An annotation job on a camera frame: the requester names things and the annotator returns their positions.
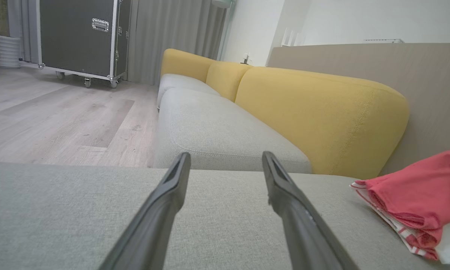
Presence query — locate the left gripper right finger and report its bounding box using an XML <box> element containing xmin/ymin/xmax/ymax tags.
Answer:
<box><xmin>262</xmin><ymin>151</ymin><xmax>360</xmax><ymax>270</ymax></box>

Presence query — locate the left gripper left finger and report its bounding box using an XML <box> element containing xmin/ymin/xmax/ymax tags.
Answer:
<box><xmin>99</xmin><ymin>152</ymin><xmax>191</xmax><ymax>270</ymax></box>

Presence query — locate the red basketball jersey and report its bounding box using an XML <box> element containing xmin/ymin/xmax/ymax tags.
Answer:
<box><xmin>364</xmin><ymin>150</ymin><xmax>450</xmax><ymax>265</ymax></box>

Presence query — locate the large grey sofa seat cushion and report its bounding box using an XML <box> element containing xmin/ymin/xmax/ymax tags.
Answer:
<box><xmin>154</xmin><ymin>87</ymin><xmax>312</xmax><ymax>174</ymax></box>

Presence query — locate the large yellow sofa back cushion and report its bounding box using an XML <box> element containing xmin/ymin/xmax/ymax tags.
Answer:
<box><xmin>235</xmin><ymin>66</ymin><xmax>410</xmax><ymax>180</ymax></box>

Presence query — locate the small grey sofa seat cushion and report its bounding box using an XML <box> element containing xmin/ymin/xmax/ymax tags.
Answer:
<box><xmin>157</xmin><ymin>73</ymin><xmax>221</xmax><ymax>109</ymax></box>

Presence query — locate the small yellow sofa back cushion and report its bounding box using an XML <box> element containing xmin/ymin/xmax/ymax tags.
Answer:
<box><xmin>205</xmin><ymin>61</ymin><xmax>252</xmax><ymax>102</ymax></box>

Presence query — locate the yellow sofa end cushion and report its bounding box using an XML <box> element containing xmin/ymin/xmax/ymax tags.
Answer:
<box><xmin>160</xmin><ymin>48</ymin><xmax>216</xmax><ymax>83</ymax></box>

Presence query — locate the wide grey curtain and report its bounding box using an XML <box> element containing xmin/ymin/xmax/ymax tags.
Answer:
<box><xmin>127</xmin><ymin>0</ymin><xmax>229</xmax><ymax>86</ymax></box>

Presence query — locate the white slatted rack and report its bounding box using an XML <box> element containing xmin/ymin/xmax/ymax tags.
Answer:
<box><xmin>280</xmin><ymin>27</ymin><xmax>305</xmax><ymax>47</ymax></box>

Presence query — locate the black wheeled flight case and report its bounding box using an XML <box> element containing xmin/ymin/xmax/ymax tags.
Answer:
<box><xmin>36</xmin><ymin>0</ymin><xmax>132</xmax><ymax>89</ymax></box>

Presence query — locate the white ribbed bin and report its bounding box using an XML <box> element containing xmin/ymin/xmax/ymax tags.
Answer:
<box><xmin>0</xmin><ymin>35</ymin><xmax>22</xmax><ymax>69</ymax></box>

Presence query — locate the narrow grey curtain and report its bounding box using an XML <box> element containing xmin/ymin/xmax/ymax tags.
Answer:
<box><xmin>8</xmin><ymin>0</ymin><xmax>39</xmax><ymax>63</ymax></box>

